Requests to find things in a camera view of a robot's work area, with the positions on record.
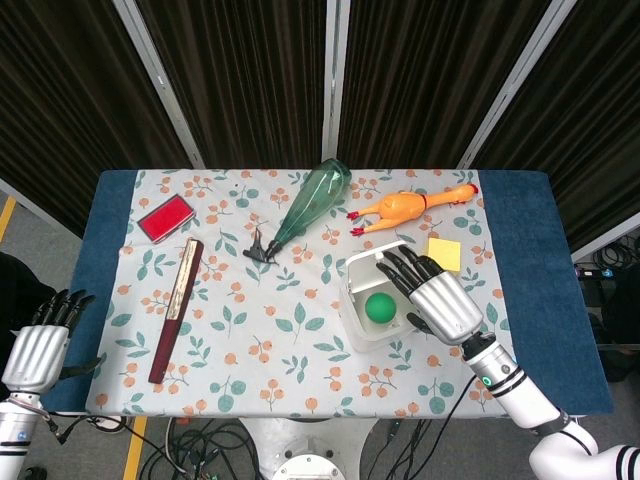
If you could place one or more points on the green ball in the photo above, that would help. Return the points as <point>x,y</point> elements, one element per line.
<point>380,307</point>

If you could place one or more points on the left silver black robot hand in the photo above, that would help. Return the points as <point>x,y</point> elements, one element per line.
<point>35,355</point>

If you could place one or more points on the orange rubber chicken toy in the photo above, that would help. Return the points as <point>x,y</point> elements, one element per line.
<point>395,207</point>

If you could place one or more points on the red flat rectangular case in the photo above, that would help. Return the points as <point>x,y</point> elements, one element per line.
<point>167,220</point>

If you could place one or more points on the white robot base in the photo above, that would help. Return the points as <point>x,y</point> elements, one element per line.
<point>305,450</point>

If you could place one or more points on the yellow sticky note pad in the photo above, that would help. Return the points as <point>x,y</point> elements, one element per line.
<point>445,252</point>

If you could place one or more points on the white partition base rail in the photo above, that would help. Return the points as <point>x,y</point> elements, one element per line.
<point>607,237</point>
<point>40,205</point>

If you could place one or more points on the green spray bottle black trigger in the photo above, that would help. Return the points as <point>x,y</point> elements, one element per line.
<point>310,200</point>

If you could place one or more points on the fruit and leaf print tablecloth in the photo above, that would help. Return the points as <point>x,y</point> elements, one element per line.
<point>280,320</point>

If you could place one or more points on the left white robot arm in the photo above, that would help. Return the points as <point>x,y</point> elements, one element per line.
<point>15,430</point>

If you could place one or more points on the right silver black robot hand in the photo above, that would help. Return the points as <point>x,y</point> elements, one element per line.
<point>445,305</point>

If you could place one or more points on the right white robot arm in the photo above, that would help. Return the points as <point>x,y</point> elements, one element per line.
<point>520,395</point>

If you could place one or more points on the black power strip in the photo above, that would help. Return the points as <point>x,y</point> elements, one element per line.
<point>595,272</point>

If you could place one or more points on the white partition frame post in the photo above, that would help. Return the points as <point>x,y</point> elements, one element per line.
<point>515,85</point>
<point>160,82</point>
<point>332,80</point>

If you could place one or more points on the dark red folded fan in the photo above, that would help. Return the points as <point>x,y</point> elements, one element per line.
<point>175,315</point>

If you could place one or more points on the blue table cover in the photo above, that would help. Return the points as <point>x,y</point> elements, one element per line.
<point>540,250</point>

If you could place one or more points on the dark pleated partition panel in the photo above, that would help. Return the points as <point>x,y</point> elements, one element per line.
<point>65,100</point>
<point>415,75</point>
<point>590,110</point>
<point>250,75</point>

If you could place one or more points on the white square container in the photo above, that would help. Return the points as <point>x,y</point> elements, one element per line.
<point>360,330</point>

